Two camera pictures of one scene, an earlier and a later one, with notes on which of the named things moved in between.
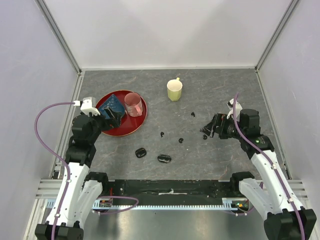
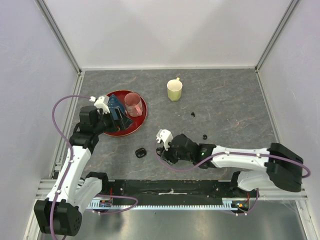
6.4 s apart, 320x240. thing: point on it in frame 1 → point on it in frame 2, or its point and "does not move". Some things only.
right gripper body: (228, 129) → (171, 155)
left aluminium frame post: (59, 35) does not move
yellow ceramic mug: (174, 87) does not move
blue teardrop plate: (113, 103) does not move
